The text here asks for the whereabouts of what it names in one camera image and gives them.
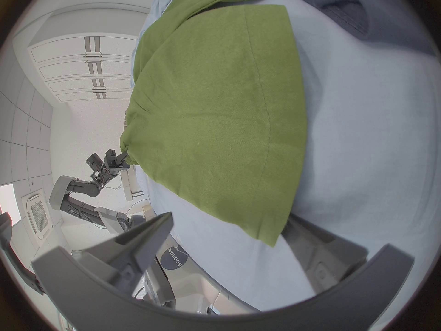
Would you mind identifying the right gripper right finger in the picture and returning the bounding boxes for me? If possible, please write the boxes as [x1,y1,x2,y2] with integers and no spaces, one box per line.
[282,215,368,294]

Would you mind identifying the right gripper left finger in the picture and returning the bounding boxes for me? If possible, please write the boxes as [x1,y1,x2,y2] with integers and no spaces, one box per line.
[83,212,174,290]

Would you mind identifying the green shorts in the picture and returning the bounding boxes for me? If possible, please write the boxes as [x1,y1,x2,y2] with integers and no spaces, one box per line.
[119,0,308,248]

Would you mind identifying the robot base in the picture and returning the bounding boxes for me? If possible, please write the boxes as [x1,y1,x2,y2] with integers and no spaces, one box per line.
[138,205,263,323]

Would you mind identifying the bed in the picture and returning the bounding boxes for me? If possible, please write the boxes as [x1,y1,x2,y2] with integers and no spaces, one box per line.
[131,0,441,309]

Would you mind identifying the dark blue garment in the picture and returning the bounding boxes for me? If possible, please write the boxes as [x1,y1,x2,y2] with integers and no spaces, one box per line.
[276,0,435,57]

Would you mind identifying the white ceiling air conditioner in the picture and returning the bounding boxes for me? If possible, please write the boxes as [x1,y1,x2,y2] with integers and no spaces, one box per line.
[21,192,64,245]

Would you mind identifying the white wardrobe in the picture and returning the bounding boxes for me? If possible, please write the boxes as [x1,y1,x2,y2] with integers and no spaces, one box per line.
[28,35,138,103]

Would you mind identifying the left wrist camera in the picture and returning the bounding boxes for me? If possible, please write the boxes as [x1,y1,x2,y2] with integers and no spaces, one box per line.
[86,153,105,171]

